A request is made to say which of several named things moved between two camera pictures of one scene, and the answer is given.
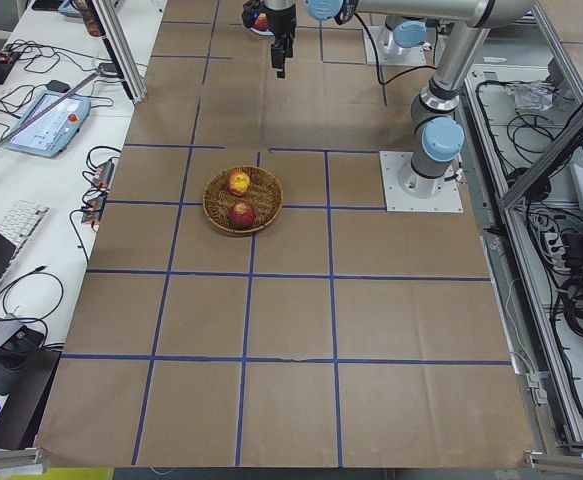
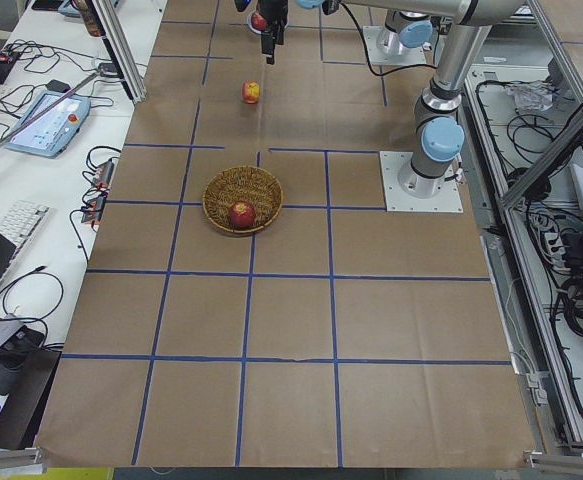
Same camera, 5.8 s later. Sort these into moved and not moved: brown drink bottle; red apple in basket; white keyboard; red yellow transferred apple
Moved: red yellow transferred apple
Not moved: red apple in basket; white keyboard; brown drink bottle
